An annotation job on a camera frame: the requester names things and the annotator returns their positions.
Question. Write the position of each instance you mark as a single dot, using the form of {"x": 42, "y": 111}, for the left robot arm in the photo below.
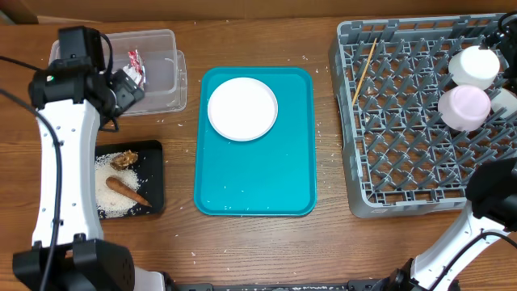
{"x": 72, "y": 100}

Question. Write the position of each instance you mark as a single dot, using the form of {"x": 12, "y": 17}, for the red snack wrapper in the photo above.
{"x": 137, "y": 67}

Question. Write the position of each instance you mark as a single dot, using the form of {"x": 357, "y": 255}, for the black plastic tray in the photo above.
{"x": 149, "y": 168}

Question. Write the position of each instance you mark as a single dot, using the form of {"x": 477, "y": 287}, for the white cup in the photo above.
{"x": 504, "y": 99}

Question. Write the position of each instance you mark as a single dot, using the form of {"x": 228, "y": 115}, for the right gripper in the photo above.
{"x": 509, "y": 44}

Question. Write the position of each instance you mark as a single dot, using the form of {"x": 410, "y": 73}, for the grey dishwasher rack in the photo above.
{"x": 399, "y": 157}

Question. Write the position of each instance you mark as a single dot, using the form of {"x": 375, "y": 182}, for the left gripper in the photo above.
{"x": 111, "y": 118}

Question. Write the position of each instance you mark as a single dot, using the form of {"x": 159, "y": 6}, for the pink white bowl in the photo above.
{"x": 464, "y": 108}

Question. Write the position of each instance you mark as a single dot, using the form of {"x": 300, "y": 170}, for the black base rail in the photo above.
{"x": 351, "y": 285}

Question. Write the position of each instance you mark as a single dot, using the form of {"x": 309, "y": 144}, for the white tissue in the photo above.
{"x": 133, "y": 73}

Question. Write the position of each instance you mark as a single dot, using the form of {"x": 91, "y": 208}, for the teal serving tray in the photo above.
{"x": 274, "y": 175}

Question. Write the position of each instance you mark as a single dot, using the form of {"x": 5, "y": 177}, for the brown food scrap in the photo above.
{"x": 124, "y": 160}

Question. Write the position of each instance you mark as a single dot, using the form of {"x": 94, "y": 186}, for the wooden chopstick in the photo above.
{"x": 362, "y": 76}

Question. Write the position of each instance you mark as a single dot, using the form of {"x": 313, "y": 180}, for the large white plate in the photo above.
{"x": 242, "y": 109}

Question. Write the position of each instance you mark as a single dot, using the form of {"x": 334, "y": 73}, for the carrot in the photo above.
{"x": 118, "y": 186}

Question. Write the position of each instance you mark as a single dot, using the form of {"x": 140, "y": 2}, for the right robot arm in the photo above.
{"x": 490, "y": 211}

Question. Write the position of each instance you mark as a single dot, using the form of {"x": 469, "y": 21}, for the pile of white rice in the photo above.
{"x": 111, "y": 204}

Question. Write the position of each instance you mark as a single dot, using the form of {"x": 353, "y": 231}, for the clear plastic bin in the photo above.
{"x": 149, "y": 41}

